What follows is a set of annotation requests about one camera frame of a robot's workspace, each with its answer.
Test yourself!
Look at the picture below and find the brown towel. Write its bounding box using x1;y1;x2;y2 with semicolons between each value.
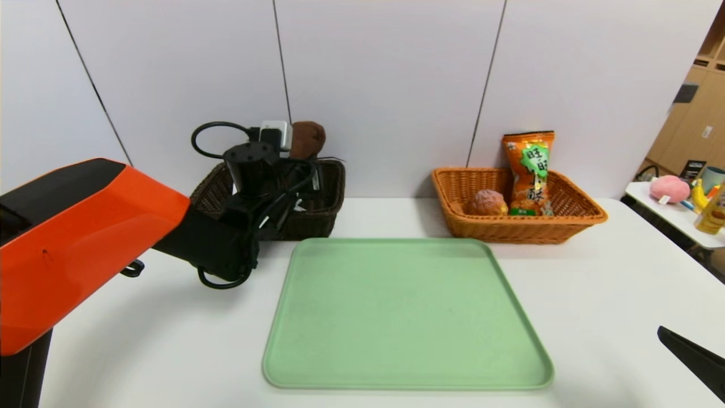
289;121;327;161

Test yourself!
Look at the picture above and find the cream puff bun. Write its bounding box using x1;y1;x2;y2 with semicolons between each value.
466;189;509;216

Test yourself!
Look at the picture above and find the orange snack bag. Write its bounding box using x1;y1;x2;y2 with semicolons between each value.
502;131;556;217

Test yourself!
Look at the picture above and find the dark brown wicker basket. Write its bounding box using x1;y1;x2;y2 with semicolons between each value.
190;158;347;241

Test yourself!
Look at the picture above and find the orange wicker basket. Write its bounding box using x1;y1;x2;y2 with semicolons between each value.
432;167;608;245

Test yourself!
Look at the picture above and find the light green plastic tray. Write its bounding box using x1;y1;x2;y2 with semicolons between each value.
263;237;555;391

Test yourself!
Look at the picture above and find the white side table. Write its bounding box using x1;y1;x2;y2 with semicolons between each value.
624;182;725;250

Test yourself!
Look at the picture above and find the pink plush toy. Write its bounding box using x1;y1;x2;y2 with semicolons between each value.
649;176;690;205

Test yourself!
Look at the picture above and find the wooden cabinet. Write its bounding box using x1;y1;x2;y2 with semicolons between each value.
646;3;725;176

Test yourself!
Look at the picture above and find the yellow drink bottle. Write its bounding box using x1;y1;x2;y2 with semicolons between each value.
693;184;725;236

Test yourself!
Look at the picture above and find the teal cup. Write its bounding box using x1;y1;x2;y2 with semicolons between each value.
700;167;725;194

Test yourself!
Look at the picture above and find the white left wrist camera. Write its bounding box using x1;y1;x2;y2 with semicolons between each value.
249;120;293;152

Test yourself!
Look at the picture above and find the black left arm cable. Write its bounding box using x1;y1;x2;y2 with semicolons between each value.
120;121;318;290

